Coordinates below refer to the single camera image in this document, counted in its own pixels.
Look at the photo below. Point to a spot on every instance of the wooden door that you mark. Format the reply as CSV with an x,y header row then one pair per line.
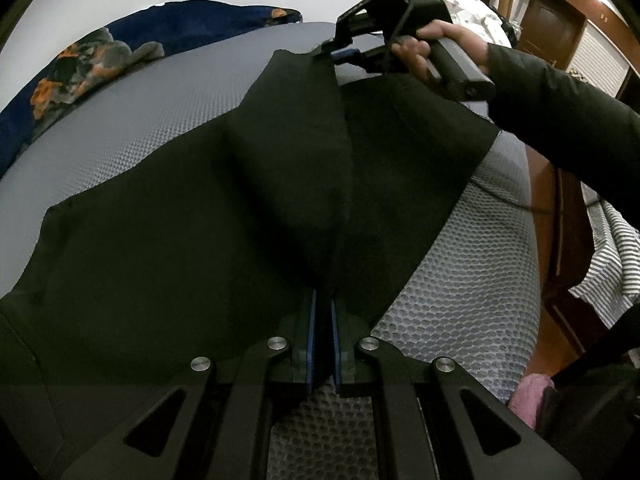
x,y
550,25

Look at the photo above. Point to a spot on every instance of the wooden bed frame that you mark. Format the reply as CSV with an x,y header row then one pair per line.
x,y
567,270

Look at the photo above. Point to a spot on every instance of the pink cloth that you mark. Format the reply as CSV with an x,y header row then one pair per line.
x,y
530,396

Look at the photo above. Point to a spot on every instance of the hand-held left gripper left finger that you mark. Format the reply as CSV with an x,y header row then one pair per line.
x,y
311,342

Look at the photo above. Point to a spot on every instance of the black pants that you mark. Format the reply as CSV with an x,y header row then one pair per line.
x,y
200,210

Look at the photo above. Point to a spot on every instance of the blue floral blanket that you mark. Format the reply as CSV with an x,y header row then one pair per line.
x,y
50,75

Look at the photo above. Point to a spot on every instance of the white printed quilt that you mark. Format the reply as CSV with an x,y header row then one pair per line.
x,y
475,15

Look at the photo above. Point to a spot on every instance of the striped cloth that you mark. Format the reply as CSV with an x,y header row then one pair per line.
x,y
610,260

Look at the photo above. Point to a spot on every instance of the person's right forearm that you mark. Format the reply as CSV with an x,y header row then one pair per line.
x,y
550,105

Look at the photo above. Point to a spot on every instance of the person's right hand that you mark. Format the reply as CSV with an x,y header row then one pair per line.
x,y
450,36

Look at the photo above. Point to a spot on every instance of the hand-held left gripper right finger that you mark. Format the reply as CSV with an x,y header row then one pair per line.
x,y
336,350

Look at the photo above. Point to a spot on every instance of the dark cloth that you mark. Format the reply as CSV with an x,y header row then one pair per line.
x,y
600,410

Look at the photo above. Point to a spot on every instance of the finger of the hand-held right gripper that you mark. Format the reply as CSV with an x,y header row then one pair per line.
x,y
327,46
350,57

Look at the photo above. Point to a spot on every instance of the grey textured mattress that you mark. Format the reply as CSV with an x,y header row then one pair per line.
x,y
150,110

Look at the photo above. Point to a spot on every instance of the wooden wardrobe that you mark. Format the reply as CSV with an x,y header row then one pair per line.
x,y
600,55

